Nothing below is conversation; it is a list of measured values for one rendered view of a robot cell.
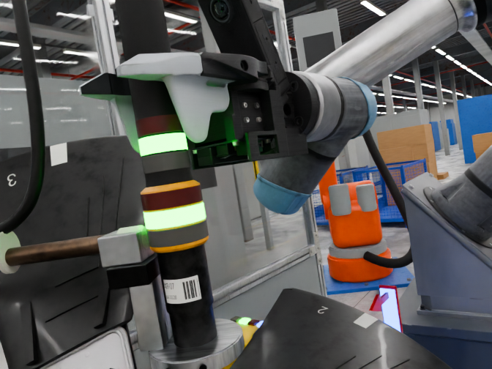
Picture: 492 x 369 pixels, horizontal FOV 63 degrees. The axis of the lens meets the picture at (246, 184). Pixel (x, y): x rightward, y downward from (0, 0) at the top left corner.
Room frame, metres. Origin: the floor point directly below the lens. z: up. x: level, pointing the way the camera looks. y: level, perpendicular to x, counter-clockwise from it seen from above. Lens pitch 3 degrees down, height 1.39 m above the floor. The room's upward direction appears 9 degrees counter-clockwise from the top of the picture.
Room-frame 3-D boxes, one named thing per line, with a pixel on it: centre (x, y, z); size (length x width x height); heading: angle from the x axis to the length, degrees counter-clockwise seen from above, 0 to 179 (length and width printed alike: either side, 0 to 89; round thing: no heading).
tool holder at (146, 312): (0.29, 0.06, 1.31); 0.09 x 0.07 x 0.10; 84
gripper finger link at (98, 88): (0.31, 0.07, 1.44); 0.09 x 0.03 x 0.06; 129
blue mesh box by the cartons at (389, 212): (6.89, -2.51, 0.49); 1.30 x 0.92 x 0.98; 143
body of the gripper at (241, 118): (0.37, -0.02, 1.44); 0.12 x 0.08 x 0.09; 139
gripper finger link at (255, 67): (0.31, 0.00, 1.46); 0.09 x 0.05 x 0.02; 149
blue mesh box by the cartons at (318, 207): (7.46, -1.66, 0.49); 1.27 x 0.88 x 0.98; 143
